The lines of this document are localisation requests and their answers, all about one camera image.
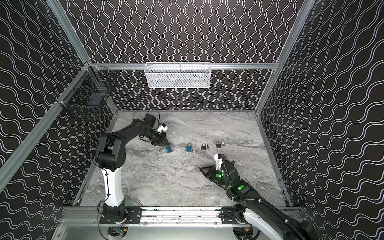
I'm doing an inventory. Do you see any black padlock with key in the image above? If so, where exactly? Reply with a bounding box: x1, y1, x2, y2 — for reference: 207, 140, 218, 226
201, 143, 209, 151

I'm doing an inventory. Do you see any white wire mesh basket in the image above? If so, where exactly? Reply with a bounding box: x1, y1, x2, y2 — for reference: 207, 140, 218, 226
144, 62, 212, 89

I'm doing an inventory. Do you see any black mounting plate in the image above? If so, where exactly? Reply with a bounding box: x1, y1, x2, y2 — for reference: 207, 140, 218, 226
99, 207, 143, 225
218, 206, 248, 225

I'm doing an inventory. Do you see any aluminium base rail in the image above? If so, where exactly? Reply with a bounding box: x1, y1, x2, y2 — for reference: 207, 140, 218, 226
60, 207, 246, 227

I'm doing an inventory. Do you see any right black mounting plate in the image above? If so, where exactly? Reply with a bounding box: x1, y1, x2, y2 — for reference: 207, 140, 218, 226
218, 206, 248, 225

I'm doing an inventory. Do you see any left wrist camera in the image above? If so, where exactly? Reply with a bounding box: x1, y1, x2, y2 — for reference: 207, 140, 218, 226
156, 123, 168, 134

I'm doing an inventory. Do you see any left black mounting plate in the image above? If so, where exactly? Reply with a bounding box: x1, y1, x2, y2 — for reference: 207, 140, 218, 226
99, 207, 143, 225

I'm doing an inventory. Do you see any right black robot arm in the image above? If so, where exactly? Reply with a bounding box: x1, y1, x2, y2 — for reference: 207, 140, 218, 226
199, 154, 319, 240

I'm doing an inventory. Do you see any black wire mesh basket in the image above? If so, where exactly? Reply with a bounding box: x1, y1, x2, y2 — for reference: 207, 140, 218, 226
60, 65, 118, 121

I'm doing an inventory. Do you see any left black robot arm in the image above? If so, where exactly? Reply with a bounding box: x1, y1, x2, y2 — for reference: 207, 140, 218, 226
96, 114, 170, 223

